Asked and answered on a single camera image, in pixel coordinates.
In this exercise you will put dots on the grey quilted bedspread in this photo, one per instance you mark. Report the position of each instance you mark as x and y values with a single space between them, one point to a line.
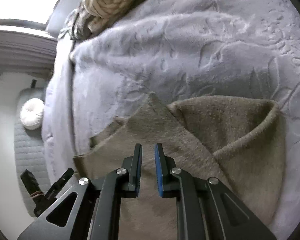
27 150

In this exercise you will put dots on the bright window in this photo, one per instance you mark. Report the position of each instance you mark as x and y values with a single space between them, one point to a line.
22 2

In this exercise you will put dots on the round white pleated pillow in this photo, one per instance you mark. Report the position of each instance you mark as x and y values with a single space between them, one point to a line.
32 115

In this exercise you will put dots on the pale lilac duvet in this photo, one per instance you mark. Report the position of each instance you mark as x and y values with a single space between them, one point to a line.
57 105

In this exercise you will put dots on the lavender embossed fleece blanket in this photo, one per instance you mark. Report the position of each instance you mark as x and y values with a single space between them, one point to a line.
190 42

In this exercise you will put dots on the olive knit sweater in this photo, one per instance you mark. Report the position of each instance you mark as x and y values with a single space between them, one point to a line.
227 120

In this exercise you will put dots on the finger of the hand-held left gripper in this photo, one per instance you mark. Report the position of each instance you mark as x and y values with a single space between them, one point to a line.
61 183
30 181

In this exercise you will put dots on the white radiator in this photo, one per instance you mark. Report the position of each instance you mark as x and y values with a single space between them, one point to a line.
20 50

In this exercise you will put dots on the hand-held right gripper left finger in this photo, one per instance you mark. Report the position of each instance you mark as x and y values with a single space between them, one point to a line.
139 170

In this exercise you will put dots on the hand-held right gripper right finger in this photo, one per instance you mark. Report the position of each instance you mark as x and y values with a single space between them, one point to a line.
158 170

